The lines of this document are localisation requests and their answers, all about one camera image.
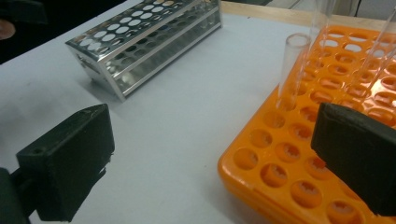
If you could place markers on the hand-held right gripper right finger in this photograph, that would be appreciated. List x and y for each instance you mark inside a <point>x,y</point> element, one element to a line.
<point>358,155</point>

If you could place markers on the metal test tube rack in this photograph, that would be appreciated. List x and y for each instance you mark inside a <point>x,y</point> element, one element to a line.
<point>93,67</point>

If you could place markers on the white board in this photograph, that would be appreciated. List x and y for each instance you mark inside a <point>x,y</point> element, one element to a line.
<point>186,109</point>

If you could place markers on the wooden table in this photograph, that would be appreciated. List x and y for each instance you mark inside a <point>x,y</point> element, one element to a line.
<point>264,14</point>

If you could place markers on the orange test tube rack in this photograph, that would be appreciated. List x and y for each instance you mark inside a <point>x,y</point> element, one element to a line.
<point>227,169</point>

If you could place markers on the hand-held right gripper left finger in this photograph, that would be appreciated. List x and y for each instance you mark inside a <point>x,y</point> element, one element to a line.
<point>68,161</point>

